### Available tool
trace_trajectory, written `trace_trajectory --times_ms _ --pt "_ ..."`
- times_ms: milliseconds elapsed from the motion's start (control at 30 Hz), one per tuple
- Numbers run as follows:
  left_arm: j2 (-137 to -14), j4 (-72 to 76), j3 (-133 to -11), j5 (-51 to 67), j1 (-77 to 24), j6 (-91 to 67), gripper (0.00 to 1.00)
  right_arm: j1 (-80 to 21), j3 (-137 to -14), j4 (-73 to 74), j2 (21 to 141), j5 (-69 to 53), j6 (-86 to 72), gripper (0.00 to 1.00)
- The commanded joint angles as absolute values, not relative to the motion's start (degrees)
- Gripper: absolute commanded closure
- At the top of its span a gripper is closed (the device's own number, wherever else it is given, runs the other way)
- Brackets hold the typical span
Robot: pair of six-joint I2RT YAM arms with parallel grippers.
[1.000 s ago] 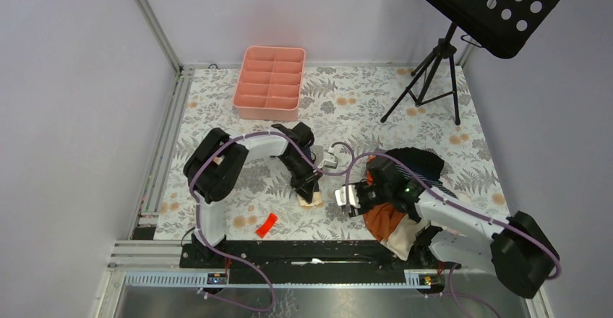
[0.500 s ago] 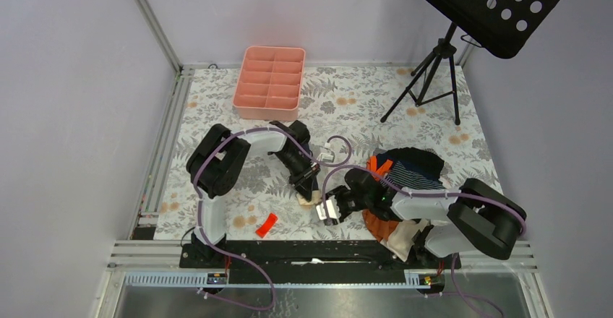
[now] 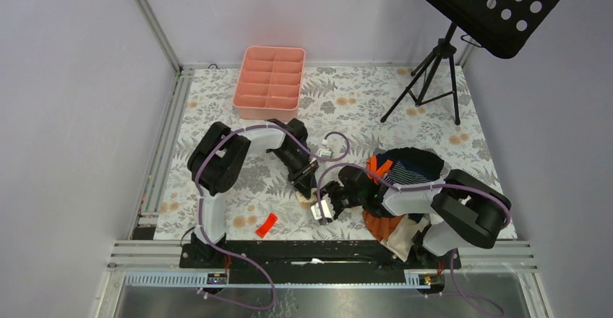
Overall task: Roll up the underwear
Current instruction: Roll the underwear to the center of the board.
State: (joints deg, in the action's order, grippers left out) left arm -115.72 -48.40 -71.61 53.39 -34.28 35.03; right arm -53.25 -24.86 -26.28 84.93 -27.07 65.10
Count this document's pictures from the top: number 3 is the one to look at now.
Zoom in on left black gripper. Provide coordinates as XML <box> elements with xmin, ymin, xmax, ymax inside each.
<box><xmin>271</xmin><ymin>147</ymin><xmax>319</xmax><ymax>199</ymax></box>

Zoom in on navy underwear beige waistband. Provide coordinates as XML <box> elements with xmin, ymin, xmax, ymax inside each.
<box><xmin>295</xmin><ymin>188</ymin><xmax>317</xmax><ymax>209</ymax></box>

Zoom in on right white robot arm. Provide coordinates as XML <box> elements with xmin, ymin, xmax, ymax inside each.
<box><xmin>310</xmin><ymin>164</ymin><xmax>512</xmax><ymax>269</ymax></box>

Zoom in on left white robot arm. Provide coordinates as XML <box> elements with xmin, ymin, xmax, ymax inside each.
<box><xmin>187</xmin><ymin>119</ymin><xmax>319</xmax><ymax>268</ymax></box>

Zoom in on orange garment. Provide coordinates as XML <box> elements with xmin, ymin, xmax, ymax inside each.
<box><xmin>362</xmin><ymin>152</ymin><xmax>410</xmax><ymax>243</ymax></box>

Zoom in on white cream garment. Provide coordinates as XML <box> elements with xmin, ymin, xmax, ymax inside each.
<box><xmin>380</xmin><ymin>215</ymin><xmax>429</xmax><ymax>262</ymax></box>

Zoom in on small red plastic piece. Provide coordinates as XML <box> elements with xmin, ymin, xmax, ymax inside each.
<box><xmin>255</xmin><ymin>213</ymin><xmax>278</xmax><ymax>239</ymax></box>

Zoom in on black garment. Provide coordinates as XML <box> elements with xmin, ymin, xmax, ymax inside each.
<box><xmin>375</xmin><ymin>147</ymin><xmax>445</xmax><ymax>176</ymax></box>

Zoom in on floral table mat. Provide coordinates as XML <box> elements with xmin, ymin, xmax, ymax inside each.
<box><xmin>154</xmin><ymin>66</ymin><xmax>500</xmax><ymax>241</ymax></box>

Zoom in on pink divided organizer tray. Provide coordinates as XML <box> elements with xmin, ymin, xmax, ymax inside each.
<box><xmin>233</xmin><ymin>46</ymin><xmax>306</xmax><ymax>121</ymax></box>

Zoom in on black music stand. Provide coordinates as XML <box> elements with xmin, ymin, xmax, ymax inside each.
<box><xmin>401</xmin><ymin>0</ymin><xmax>560</xmax><ymax>124</ymax></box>

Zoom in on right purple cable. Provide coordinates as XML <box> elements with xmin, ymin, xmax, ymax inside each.
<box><xmin>316</xmin><ymin>163</ymin><xmax>513</xmax><ymax>318</ymax></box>

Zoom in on purple cable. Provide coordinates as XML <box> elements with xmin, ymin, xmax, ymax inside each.
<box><xmin>194</xmin><ymin>123</ymin><xmax>351</xmax><ymax>311</ymax></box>
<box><xmin>316</xmin><ymin>163</ymin><xmax>513</xmax><ymax>318</ymax></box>

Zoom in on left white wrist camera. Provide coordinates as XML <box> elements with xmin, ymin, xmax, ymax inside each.
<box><xmin>317</xmin><ymin>148</ymin><xmax>334</xmax><ymax>161</ymax></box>

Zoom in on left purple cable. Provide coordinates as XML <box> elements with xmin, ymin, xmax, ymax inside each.
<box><xmin>194</xmin><ymin>123</ymin><xmax>351</xmax><ymax>311</ymax></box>

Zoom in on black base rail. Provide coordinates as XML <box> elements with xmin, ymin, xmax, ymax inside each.
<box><xmin>179</xmin><ymin>240</ymin><xmax>461</xmax><ymax>285</ymax></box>

